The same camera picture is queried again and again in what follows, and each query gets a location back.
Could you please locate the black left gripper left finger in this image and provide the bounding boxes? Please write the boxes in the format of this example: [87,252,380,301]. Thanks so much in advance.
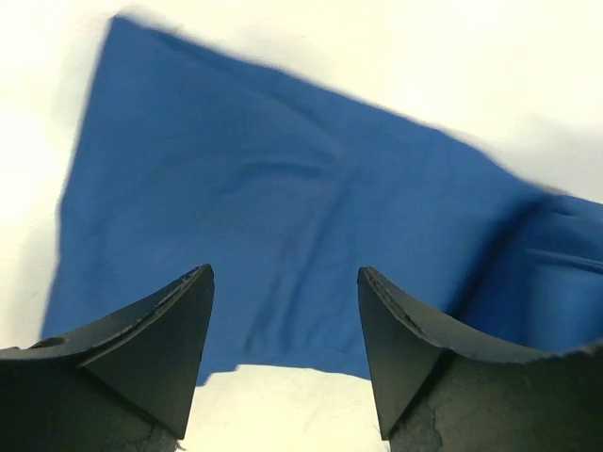
[1,265,215,451]

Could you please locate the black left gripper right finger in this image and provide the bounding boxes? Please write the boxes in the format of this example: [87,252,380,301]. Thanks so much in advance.
[357,267,602,451]

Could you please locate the blue surgical drape cloth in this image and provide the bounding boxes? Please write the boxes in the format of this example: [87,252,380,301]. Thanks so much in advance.
[42,16,602,378]

